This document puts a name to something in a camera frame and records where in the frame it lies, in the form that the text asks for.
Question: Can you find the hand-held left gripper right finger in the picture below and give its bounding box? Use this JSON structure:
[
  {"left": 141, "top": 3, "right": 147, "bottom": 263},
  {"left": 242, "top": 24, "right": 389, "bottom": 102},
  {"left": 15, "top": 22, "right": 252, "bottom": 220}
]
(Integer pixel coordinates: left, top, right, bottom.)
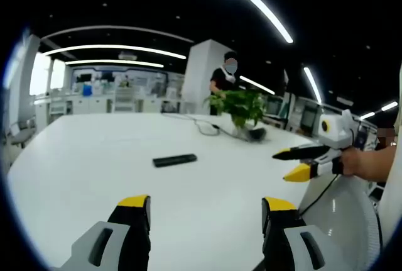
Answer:
[{"left": 261, "top": 196, "right": 343, "bottom": 271}]

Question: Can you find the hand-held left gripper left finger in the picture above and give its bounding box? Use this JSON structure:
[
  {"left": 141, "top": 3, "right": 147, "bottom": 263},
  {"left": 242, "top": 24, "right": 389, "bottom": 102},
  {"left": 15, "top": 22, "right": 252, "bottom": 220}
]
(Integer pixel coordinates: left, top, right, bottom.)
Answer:
[{"left": 58, "top": 194, "right": 151, "bottom": 271}]

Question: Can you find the black remote control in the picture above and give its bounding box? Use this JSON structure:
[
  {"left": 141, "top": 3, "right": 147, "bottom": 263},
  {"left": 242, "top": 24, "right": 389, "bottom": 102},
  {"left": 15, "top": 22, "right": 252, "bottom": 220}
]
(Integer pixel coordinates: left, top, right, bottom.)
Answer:
[{"left": 153, "top": 153, "right": 198, "bottom": 169}]

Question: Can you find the person's right hand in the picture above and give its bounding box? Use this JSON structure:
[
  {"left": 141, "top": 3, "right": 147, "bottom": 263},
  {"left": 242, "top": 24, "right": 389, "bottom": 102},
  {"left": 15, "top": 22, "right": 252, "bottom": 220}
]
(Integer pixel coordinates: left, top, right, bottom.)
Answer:
[{"left": 339, "top": 148, "right": 367, "bottom": 177}]

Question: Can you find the computer monitor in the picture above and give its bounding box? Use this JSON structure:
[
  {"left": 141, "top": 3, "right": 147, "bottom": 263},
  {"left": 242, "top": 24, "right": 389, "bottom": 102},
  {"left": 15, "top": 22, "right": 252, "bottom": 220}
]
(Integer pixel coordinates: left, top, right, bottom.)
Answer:
[{"left": 300, "top": 106, "right": 320, "bottom": 130}]

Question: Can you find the small black object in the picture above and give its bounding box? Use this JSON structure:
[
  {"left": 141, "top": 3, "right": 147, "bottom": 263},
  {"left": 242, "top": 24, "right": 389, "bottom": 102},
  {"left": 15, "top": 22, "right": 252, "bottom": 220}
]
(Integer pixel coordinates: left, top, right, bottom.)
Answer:
[{"left": 247, "top": 128, "right": 268, "bottom": 142}]

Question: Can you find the green potted plant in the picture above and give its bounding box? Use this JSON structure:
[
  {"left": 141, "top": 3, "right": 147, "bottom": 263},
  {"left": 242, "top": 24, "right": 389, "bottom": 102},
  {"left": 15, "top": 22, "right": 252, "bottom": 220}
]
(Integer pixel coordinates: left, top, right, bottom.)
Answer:
[{"left": 203, "top": 89, "right": 268, "bottom": 136}]

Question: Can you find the white column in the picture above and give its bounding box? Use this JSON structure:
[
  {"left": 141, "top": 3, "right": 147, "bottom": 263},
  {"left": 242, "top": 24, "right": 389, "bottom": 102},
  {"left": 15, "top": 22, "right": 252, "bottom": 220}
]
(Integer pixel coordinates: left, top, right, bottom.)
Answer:
[{"left": 181, "top": 39, "right": 232, "bottom": 108}]

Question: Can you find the white cabinet row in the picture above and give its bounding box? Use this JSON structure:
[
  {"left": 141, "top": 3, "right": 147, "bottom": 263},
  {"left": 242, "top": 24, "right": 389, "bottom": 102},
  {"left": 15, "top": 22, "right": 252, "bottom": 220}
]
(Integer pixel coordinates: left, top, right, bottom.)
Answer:
[{"left": 34, "top": 93, "right": 189, "bottom": 118}]

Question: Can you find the grey office chair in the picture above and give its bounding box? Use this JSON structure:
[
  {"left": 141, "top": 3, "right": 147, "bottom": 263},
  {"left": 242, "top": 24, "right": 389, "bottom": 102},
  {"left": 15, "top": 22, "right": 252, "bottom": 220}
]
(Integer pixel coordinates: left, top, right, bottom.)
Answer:
[{"left": 6, "top": 116, "right": 37, "bottom": 149}]

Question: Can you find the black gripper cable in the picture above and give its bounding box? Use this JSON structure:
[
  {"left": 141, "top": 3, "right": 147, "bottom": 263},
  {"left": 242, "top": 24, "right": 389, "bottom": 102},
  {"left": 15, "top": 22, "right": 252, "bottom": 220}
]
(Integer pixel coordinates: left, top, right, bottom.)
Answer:
[{"left": 298, "top": 173, "right": 342, "bottom": 217}]

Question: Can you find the black cable on table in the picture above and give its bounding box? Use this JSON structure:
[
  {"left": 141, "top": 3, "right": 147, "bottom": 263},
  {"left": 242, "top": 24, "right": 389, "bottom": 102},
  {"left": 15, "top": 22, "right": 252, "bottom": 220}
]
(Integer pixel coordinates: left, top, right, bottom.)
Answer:
[{"left": 161, "top": 113, "right": 252, "bottom": 141}]

